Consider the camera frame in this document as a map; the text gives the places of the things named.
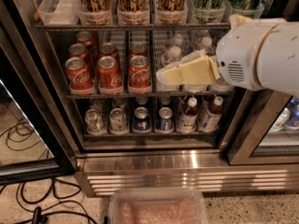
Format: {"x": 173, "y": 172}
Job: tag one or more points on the coca-cola can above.
{"x": 77, "y": 71}
{"x": 139, "y": 72}
{"x": 109, "y": 73}

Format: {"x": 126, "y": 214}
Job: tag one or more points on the front middle water bottle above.
{"x": 204, "y": 43}

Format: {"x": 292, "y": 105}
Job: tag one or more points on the second row cola can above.
{"x": 108, "y": 49}
{"x": 138, "y": 48}
{"x": 78, "y": 50}

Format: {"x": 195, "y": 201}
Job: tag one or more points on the front left Coca-Cola can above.
{"x": 77, "y": 71}

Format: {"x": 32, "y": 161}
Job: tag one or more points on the right glass fridge door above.
{"x": 262, "y": 138}

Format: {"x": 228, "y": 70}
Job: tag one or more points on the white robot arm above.
{"x": 255, "y": 55}

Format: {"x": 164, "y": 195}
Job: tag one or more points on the second row left cola can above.
{"x": 78, "y": 50}

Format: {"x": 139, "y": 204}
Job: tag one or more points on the front right Coca-Cola can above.
{"x": 139, "y": 72}

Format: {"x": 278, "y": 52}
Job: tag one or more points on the steel fridge base grille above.
{"x": 208, "y": 171}

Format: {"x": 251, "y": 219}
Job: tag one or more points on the tea bottle left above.
{"x": 188, "y": 115}

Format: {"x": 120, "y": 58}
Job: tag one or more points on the blue can behind right door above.
{"x": 292, "y": 123}

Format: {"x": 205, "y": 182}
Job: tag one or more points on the blue pepsi can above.
{"x": 165, "y": 120}
{"x": 142, "y": 119}

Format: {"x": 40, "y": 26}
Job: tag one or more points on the clear plastic bin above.
{"x": 157, "y": 206}

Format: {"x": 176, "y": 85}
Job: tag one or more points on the second row middle cola can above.
{"x": 108, "y": 49}

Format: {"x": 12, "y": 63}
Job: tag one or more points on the empty white shelf tray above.
{"x": 59, "y": 12}

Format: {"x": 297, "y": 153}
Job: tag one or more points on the tea bottle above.
{"x": 188, "y": 115}
{"x": 211, "y": 115}

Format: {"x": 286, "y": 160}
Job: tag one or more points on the tea bottle right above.
{"x": 211, "y": 115}

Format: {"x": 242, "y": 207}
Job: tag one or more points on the green soda can right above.
{"x": 117, "y": 120}

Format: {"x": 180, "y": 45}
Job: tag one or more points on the green soda can left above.
{"x": 94, "y": 122}

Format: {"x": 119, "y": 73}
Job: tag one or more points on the blue Pepsi can left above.
{"x": 142, "y": 119}

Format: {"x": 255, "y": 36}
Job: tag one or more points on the second row right cola can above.
{"x": 138, "y": 48}

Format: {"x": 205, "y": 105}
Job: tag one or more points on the back left cola can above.
{"x": 85, "y": 38}

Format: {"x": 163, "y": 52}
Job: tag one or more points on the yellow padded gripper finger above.
{"x": 195, "y": 68}

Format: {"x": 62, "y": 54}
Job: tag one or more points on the front middle Coca-Cola can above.
{"x": 109, "y": 73}

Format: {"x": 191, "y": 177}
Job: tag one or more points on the blue Pepsi can right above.
{"x": 165, "y": 120}

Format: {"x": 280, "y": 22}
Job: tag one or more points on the green soda can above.
{"x": 94, "y": 122}
{"x": 117, "y": 120}

